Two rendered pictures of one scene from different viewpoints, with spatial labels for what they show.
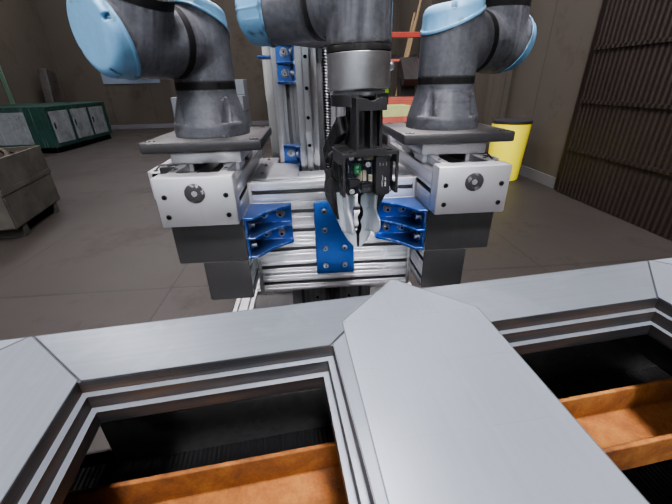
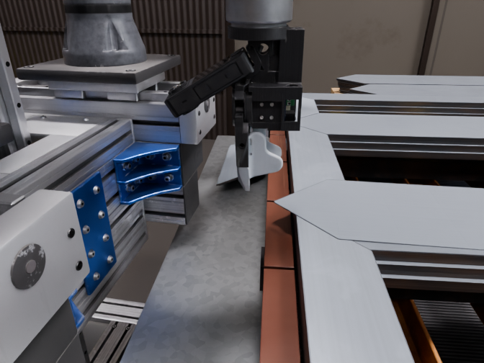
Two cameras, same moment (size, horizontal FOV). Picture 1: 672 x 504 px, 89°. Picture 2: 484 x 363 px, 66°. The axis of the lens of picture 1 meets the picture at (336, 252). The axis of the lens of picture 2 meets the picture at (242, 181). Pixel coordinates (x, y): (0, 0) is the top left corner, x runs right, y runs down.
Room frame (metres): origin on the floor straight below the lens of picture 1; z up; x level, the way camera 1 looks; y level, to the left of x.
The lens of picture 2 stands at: (0.37, 0.41, 1.14)
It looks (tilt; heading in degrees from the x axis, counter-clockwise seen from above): 26 degrees down; 285
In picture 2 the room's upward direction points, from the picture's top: straight up
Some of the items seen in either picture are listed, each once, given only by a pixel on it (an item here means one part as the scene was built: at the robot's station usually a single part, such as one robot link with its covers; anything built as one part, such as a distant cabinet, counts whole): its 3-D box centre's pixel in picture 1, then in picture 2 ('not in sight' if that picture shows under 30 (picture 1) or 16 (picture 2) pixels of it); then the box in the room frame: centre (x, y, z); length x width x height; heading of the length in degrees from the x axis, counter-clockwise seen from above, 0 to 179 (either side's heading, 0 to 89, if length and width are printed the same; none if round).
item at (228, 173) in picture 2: not in sight; (245, 162); (0.62, -0.59, 0.70); 0.39 x 0.12 x 0.04; 100
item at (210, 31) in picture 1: (195, 42); not in sight; (0.77, 0.26, 1.20); 0.13 x 0.12 x 0.14; 151
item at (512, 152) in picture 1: (506, 149); not in sight; (4.32, -2.12, 0.35); 0.45 x 0.44 x 0.69; 94
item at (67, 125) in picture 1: (38, 126); not in sight; (7.94, 6.37, 0.42); 2.13 x 1.95 x 0.84; 4
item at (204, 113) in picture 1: (209, 108); not in sight; (0.77, 0.25, 1.09); 0.15 x 0.15 x 0.10
